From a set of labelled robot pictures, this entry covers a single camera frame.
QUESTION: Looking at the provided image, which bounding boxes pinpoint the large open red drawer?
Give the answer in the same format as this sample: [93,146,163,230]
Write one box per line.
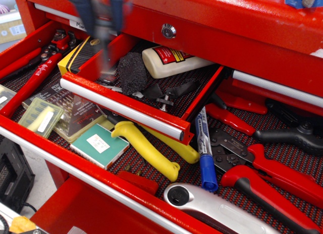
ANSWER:
[1,21,322,233]

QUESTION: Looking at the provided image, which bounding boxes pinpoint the yellow handled pliers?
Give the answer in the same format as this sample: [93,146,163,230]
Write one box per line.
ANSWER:
[95,105,200,183]

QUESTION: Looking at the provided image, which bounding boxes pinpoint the yellow sponge object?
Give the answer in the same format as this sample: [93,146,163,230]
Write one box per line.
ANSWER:
[9,216,37,233]

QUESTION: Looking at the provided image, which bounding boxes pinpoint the red tool chest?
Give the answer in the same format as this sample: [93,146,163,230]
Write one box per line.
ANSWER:
[12,0,323,234]

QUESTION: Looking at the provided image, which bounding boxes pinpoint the black steel wool pad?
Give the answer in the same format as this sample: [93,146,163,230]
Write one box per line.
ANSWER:
[117,52,147,95]

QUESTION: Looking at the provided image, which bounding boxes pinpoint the red wire stripper tool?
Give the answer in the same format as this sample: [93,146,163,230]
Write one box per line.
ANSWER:
[1,29,80,118]

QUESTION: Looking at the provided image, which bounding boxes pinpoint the white glue bottle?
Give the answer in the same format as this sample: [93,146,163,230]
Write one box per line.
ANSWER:
[142,45,214,79]

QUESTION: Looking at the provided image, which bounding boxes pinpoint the black metal knob screw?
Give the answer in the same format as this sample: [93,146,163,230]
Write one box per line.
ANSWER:
[156,94,174,112]

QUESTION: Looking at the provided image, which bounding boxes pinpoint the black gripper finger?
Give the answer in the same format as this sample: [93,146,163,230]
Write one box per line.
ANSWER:
[73,0,96,37]
[110,0,124,34]

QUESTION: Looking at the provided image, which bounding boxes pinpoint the small clear bit case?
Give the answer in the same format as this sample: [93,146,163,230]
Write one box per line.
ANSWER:
[18,98,64,138]

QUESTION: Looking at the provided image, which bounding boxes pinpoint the large drill bit case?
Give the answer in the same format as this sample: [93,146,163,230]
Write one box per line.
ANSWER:
[22,83,110,143]

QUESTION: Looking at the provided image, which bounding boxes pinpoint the red black handled pliers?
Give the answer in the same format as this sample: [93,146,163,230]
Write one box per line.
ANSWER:
[205,95,322,156]

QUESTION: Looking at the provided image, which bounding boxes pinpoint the red crimping tool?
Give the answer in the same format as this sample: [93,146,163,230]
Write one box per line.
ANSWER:
[209,128,322,233]

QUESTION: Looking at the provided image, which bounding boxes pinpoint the silver utility knife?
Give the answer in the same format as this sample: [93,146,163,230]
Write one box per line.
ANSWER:
[163,183,278,233]

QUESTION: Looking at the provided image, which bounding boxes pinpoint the right closed drawer handle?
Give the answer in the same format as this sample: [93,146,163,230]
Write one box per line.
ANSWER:
[232,70,322,108]

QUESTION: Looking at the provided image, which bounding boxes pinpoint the black tape strip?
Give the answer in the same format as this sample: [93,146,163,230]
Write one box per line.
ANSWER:
[141,80,200,100]

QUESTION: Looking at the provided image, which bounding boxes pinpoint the yellow black box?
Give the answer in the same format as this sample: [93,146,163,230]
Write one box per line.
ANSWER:
[58,36,101,75]

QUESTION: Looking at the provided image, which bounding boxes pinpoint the small open red drawer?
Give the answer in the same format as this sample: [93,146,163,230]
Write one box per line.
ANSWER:
[60,34,224,145]

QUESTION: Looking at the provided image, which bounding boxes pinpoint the red grey handled scissors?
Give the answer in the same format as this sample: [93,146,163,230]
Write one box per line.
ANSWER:
[91,0,115,76]

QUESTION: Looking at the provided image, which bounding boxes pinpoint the blue white marker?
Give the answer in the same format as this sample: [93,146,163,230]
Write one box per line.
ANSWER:
[195,106,218,192]

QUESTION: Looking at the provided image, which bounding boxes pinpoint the white markers label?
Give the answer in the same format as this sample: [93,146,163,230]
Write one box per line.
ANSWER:
[69,20,86,32]

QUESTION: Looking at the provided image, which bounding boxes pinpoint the red plug adapter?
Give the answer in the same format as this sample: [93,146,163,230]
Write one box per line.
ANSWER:
[117,165,159,195]

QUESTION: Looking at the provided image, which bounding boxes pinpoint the black electronic device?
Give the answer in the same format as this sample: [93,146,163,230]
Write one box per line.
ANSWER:
[1,136,35,212]

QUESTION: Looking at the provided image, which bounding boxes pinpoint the green small box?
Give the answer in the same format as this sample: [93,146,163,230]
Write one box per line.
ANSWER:
[70,124,130,169]

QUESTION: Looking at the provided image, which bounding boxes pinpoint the chrome drawer lock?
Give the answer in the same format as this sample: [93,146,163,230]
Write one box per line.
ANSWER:
[161,23,177,39]

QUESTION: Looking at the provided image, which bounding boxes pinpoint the clear case at left edge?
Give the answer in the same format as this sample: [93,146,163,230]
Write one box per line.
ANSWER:
[0,85,16,109]

